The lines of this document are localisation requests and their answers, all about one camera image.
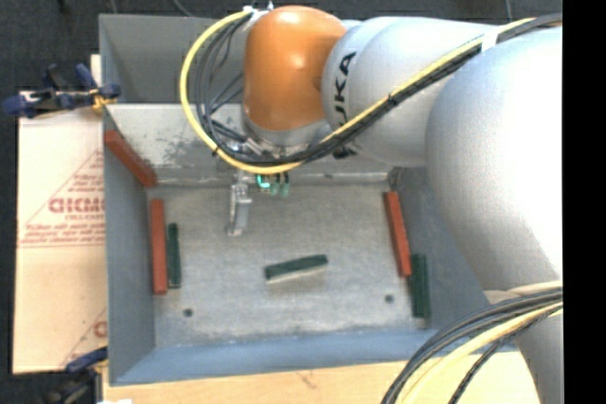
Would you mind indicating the dark green flat block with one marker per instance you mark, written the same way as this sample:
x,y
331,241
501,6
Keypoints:
x,y
174,255
296,267
420,286

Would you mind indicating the red-brown flat block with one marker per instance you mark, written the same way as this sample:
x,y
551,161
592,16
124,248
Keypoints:
x,y
159,246
130,158
397,232

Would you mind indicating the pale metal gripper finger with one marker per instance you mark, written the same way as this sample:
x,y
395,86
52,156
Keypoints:
x,y
234,215
245,210

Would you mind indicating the grey metal bin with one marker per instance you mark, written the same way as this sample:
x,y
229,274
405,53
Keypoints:
x,y
284,307

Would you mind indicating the brown cardboard board red print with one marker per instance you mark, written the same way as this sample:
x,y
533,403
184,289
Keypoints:
x,y
57,279

